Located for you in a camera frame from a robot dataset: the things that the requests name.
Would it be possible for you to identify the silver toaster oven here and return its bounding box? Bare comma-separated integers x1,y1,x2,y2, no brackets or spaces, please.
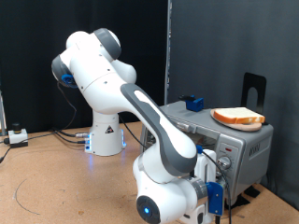
138,101,275,207

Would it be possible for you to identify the base cable with silver connector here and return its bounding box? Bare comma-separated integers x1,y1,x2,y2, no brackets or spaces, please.
50,127,92,140

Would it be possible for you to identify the grey curtain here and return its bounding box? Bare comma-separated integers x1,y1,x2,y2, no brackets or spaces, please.
169,0,299,210

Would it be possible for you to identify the vertical metal pole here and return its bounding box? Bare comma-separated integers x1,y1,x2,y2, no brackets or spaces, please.
164,0,173,105

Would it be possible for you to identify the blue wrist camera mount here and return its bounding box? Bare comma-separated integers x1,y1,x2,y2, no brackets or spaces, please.
195,144,225,217

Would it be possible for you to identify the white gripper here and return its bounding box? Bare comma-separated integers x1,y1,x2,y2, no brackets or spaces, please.
178,148,225,224

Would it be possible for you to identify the metal stand leg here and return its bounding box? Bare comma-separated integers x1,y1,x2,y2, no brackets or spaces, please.
0,90,7,137

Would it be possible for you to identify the black curtain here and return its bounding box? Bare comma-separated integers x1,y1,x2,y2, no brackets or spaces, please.
0,0,169,135

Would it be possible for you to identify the silver oven knob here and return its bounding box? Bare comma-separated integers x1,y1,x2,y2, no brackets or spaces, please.
217,156,232,171

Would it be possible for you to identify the grey emergency stop box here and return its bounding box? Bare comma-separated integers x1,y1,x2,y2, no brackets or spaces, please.
7,122,29,149

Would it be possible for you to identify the white bread slice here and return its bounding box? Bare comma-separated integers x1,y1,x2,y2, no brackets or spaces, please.
212,106,266,125

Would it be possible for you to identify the long black camera cable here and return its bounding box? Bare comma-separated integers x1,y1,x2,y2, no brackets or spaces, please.
0,81,233,224

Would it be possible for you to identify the black spatula with blue block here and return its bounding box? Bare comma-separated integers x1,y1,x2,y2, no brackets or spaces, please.
178,94,206,113

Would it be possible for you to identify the black base cable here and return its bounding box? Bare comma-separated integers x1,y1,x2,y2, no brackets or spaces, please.
53,130,88,146

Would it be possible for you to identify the black metal bookend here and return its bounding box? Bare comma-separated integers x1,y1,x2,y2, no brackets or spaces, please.
241,72,268,126

